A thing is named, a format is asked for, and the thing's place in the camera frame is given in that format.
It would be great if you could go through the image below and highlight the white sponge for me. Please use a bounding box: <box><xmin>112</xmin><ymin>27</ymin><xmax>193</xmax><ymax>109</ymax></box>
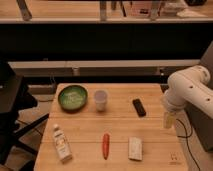
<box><xmin>128</xmin><ymin>137</ymin><xmax>142</xmax><ymax>161</ymax></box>

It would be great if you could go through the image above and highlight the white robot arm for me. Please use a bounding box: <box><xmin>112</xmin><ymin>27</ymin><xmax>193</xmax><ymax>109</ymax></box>
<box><xmin>161</xmin><ymin>65</ymin><xmax>213</xmax><ymax>129</ymax></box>

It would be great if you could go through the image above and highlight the green ceramic bowl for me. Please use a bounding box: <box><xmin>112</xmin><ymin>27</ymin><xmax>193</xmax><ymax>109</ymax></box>
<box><xmin>58</xmin><ymin>85</ymin><xmax>88</xmax><ymax>111</ymax></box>

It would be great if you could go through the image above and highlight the black remote control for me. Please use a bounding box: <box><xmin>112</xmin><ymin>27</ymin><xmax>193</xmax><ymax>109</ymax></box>
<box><xmin>133</xmin><ymin>99</ymin><xmax>146</xmax><ymax>117</ymax></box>

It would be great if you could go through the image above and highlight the grey panel right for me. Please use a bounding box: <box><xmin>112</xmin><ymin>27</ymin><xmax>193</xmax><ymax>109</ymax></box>
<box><xmin>184</xmin><ymin>41</ymin><xmax>213</xmax><ymax>153</ymax></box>

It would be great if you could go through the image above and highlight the red chili pepper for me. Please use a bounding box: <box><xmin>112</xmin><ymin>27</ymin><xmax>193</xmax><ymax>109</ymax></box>
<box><xmin>102</xmin><ymin>133</ymin><xmax>110</xmax><ymax>160</ymax></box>

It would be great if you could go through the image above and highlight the translucent plastic cup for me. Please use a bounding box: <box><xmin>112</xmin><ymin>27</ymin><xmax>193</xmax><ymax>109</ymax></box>
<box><xmin>94</xmin><ymin>90</ymin><xmax>107</xmax><ymax>112</ymax></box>

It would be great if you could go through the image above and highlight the black chair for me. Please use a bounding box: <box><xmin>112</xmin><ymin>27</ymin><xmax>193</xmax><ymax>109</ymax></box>
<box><xmin>0</xmin><ymin>60</ymin><xmax>49</xmax><ymax>165</ymax></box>

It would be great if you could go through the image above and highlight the black cable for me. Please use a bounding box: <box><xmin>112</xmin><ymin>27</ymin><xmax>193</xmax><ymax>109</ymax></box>
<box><xmin>175</xmin><ymin>118</ymin><xmax>202</xmax><ymax>171</ymax></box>

